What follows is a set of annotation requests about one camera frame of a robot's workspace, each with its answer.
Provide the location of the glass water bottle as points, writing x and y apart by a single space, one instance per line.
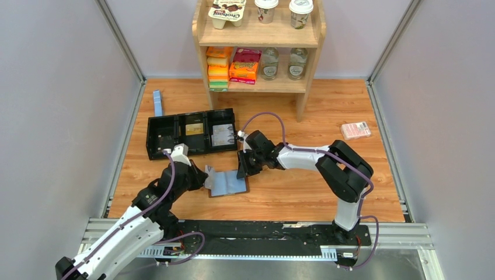
269 63
297 63

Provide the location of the right glass water bottle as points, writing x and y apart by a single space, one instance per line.
297 63

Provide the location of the blue plastic strip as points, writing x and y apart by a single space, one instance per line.
158 107

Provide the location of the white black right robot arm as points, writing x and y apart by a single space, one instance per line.
346 173

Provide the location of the left glass water bottle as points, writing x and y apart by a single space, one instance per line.
269 63

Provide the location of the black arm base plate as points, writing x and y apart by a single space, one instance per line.
263 238

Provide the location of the silver vip card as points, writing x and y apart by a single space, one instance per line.
223 139
210 180
223 130

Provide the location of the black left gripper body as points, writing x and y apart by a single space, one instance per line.
192 182

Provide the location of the silver VIP card top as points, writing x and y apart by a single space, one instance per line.
223 130

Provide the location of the gold credit card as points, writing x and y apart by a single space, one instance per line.
194 129

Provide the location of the stack of colourful sponges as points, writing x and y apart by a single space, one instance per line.
218 60

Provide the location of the orange snack box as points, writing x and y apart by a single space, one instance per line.
244 70

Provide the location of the yogurt cup multipack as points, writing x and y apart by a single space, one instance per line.
222 11

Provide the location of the aluminium frame rail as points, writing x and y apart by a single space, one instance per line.
403 237

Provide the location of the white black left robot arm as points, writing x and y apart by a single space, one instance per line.
147 221

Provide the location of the left paper coffee cup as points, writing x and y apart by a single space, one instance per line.
266 10

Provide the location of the right paper coffee cup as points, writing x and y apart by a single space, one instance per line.
300 11

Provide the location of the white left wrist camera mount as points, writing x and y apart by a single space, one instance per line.
178 154

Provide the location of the black three-compartment tray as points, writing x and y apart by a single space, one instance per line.
166 132

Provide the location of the brown leather card holder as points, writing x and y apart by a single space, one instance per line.
227 184

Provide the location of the paper coffee cup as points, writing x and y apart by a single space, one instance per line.
300 11
266 10

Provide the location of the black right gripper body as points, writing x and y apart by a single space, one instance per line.
259 158

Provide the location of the pink wrapped card pack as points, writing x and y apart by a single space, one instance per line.
355 130

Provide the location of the red snack box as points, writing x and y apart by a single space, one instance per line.
246 55

